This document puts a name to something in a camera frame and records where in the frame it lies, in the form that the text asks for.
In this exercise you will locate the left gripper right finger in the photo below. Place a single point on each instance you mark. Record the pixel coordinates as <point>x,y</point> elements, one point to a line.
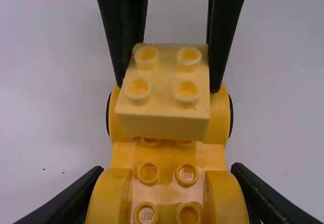
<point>278,206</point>

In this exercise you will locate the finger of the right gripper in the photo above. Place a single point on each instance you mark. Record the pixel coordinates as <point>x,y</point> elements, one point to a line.
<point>225,19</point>
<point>124,19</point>

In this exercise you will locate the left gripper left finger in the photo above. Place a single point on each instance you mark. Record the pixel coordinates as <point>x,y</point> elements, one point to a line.
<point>63,203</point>

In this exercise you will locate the yellow toy brick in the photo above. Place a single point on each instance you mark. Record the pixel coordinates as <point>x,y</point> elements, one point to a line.
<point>164,117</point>

